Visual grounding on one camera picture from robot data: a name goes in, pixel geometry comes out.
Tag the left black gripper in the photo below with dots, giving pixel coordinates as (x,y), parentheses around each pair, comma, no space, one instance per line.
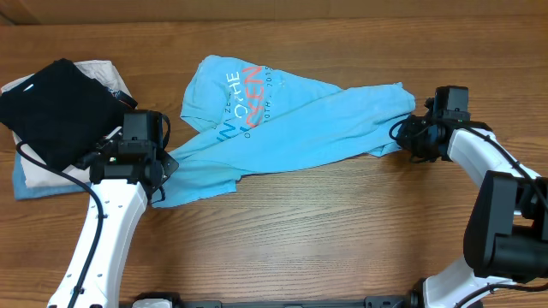
(169,163)

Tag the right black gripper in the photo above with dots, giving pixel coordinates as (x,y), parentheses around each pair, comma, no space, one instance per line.
(404,140)

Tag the light blue printed t-shirt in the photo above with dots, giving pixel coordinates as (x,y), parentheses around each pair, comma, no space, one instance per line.
(253,120)

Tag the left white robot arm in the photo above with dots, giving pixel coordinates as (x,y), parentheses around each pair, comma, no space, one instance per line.
(123,183)

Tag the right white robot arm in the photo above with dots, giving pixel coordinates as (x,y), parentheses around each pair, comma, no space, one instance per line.
(505,241)

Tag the folded black garment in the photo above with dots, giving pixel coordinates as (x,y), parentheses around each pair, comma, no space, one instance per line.
(61,113)

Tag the folded beige garment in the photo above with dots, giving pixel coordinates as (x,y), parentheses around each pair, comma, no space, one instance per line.
(106,73)

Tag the folded blue denim garment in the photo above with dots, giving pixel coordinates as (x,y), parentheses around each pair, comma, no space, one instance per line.
(21,191)

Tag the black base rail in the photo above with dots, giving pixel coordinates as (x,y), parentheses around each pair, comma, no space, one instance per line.
(173,300)

